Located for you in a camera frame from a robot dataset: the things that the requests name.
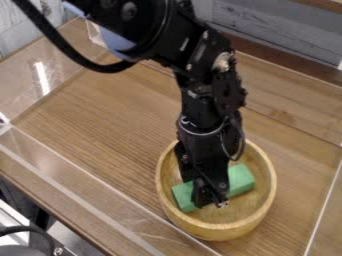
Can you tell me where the green rectangular block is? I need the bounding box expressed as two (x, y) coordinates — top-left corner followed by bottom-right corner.
(172, 164), (257, 213)

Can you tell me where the brown wooden bowl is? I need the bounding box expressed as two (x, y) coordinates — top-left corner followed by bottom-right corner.
(156, 141), (277, 241)

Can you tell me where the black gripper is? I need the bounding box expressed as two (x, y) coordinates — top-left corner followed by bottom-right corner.
(173, 112), (245, 208)

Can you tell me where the clear acrylic tray wall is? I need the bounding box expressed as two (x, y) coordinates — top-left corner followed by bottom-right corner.
(0, 120), (221, 256)

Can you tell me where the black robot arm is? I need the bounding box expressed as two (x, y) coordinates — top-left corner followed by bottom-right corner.
(13, 0), (248, 208)

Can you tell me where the black cable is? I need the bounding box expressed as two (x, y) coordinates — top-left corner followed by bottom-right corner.
(0, 225), (58, 256)

